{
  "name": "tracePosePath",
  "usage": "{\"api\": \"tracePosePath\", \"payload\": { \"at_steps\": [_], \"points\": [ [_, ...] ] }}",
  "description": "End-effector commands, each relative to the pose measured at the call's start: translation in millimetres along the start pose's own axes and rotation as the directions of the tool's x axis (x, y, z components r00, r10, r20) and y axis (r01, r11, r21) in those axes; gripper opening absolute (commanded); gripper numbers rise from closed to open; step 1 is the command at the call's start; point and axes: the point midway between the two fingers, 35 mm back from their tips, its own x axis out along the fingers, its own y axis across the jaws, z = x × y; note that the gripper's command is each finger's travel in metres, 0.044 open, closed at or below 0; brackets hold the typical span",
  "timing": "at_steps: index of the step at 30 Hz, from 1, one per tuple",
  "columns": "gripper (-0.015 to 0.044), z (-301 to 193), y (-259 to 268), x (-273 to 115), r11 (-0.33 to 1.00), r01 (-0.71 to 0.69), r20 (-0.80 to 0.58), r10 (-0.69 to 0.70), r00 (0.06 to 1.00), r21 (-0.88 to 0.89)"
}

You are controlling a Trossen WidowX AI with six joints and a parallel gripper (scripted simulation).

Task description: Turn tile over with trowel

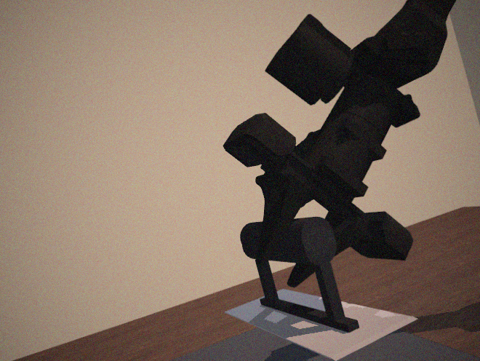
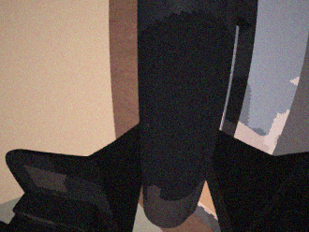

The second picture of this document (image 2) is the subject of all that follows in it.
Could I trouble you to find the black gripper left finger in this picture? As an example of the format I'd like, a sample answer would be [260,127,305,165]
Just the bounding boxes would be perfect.
[5,124,142,232]

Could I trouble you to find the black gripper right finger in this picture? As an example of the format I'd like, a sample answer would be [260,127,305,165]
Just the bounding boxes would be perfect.
[206,130,309,232]

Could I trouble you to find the cream square tile with dark square mark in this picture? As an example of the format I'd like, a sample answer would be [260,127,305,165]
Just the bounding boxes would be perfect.
[199,181,217,217]

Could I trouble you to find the grey flat mat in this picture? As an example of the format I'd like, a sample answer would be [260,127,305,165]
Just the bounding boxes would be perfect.
[193,36,309,232]

